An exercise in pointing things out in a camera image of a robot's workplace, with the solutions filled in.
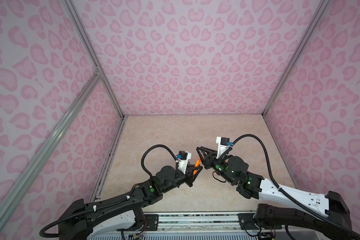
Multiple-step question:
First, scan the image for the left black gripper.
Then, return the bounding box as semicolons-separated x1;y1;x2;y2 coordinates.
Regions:
162;163;204;195

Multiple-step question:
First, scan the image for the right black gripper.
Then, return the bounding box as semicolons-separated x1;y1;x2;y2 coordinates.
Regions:
195;147;237;186

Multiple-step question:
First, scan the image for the orange pen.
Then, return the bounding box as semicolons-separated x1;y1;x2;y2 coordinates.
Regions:
194;158;201;175

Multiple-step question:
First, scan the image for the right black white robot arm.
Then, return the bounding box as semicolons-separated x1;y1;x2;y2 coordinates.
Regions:
197;147;355;240

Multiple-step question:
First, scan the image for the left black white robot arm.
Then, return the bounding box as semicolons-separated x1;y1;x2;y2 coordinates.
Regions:
58;164;203;240

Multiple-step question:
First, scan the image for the right corner aluminium profile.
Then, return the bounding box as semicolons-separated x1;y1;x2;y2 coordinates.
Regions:
262;0;332;119

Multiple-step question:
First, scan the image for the corner aluminium profile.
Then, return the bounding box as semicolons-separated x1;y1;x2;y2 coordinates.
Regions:
61;0;125;120
262;0;332;119

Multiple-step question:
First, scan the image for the left corner aluminium profile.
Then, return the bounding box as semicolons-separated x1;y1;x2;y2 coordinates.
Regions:
61;0;125;120

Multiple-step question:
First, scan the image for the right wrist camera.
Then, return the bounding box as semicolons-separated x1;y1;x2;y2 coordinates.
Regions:
216;137;232;159

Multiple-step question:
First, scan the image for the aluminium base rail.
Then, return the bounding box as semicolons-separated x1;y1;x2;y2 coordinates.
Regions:
86;211;289;240

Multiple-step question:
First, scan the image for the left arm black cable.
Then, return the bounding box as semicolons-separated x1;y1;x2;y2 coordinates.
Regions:
140;144;178;178

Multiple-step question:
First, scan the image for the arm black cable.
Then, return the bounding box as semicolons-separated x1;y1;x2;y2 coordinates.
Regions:
140;144;178;178
230;133;360;240

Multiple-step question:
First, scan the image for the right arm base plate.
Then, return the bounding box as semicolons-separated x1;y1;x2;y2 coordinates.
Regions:
238;212;259;231

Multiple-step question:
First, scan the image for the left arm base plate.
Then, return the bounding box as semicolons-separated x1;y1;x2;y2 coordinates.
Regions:
145;214;159;232

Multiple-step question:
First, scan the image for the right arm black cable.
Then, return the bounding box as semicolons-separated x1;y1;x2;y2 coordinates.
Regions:
230;133;360;240

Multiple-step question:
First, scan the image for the diagonal aluminium wall profile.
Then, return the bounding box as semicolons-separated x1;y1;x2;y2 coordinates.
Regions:
0;72;103;232

